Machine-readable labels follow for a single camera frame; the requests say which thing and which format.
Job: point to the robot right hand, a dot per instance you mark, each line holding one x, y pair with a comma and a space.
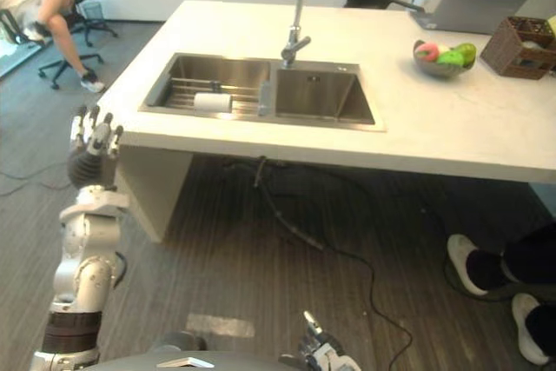
321, 351

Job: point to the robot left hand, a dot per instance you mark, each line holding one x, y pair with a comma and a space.
89, 162

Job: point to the robot left silver arm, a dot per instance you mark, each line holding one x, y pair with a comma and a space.
82, 253

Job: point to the white cup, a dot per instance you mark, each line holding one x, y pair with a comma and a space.
212, 101

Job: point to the metal sink drying rack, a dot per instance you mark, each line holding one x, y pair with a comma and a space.
243, 93

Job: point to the grey sink caddy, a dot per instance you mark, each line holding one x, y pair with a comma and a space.
265, 99

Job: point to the stainless steel double sink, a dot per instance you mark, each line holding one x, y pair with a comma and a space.
313, 93

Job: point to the robot grey torso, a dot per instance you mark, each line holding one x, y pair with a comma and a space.
204, 360

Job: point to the seated person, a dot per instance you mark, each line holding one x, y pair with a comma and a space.
48, 1

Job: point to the standing person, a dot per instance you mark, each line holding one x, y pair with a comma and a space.
482, 269

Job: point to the tall chrome faucet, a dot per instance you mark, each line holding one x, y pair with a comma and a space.
299, 6

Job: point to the grey fruit bowl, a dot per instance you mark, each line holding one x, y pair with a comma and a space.
434, 69

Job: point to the pink peach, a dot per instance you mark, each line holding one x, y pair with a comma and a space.
426, 51

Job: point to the green apple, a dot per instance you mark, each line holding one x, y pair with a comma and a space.
449, 58

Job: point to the green pear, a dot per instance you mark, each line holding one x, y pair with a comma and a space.
467, 53

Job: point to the brown wicker basket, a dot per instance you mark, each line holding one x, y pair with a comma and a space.
499, 51

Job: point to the grey laptop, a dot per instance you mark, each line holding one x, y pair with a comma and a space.
486, 4

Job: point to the yellow item in basket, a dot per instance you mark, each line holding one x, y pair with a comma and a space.
551, 25

